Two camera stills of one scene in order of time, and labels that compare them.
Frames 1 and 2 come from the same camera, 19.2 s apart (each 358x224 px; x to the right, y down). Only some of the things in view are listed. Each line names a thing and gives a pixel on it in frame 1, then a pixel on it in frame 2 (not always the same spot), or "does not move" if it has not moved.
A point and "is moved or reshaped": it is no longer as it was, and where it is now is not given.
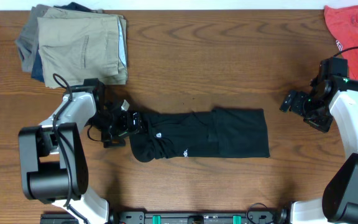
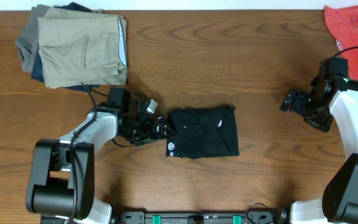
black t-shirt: x=222 y=132 is moved or reshaped
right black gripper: x=322 y=124 does not move
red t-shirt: x=355 y=30 does not move
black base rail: x=263 y=216 does not move
